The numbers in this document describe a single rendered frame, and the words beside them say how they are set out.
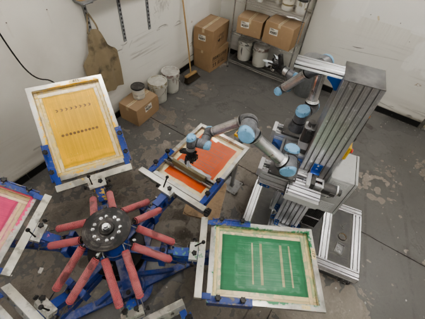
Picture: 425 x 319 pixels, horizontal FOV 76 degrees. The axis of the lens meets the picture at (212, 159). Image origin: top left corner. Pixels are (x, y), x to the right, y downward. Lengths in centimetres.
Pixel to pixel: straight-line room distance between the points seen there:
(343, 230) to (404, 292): 84
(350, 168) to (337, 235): 107
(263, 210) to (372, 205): 154
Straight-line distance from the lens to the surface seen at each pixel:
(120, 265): 207
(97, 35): 381
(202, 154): 262
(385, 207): 420
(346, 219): 353
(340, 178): 241
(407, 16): 505
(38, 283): 339
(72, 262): 196
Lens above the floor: 292
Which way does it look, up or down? 50 degrees down
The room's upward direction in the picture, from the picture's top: 6 degrees clockwise
